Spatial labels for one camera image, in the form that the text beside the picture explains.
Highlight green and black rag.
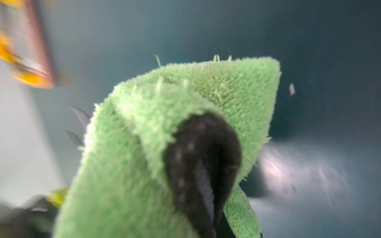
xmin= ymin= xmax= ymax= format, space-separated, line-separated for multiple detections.
xmin=53 ymin=56 xmax=281 ymax=238

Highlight small sickle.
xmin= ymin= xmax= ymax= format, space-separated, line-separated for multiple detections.
xmin=62 ymin=130 xmax=83 ymax=148
xmin=71 ymin=106 xmax=90 ymax=128

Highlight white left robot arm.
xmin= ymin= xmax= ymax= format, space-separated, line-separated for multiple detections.
xmin=1 ymin=196 xmax=59 ymax=238

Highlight yellow-tipped steel tongs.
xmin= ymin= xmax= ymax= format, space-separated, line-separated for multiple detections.
xmin=1 ymin=34 xmax=54 ymax=89

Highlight pink plastic tray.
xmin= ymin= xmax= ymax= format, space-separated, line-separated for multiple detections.
xmin=13 ymin=1 xmax=55 ymax=89

